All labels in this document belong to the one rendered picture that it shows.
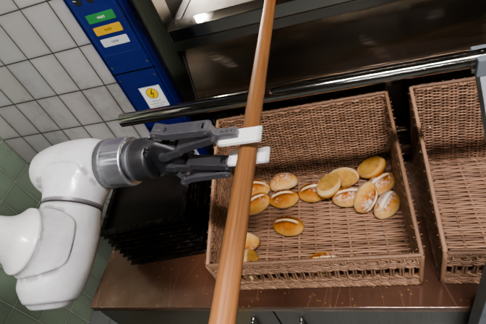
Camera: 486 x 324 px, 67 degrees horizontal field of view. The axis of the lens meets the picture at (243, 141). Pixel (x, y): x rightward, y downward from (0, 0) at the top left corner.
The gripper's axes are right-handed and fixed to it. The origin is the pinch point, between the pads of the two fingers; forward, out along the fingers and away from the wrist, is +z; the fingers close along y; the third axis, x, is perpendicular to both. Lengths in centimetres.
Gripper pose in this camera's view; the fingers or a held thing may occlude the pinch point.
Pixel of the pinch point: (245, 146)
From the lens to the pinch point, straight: 58.6
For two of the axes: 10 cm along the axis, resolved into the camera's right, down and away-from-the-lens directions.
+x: -1.3, 7.1, -6.9
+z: 9.5, -1.2, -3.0
